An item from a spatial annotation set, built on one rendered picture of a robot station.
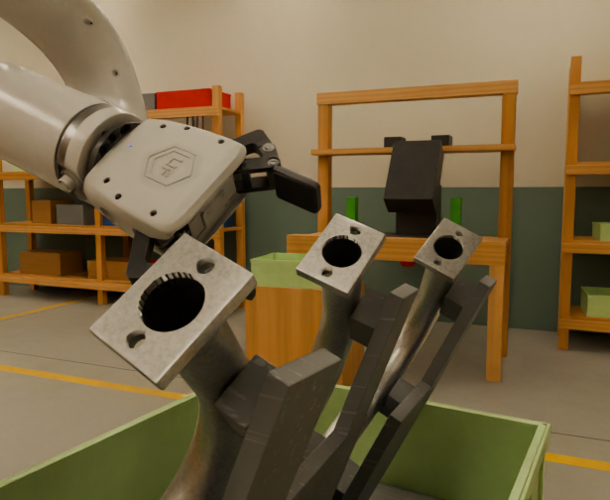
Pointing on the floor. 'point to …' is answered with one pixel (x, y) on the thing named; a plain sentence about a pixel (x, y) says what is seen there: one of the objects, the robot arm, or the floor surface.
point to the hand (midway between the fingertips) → (276, 236)
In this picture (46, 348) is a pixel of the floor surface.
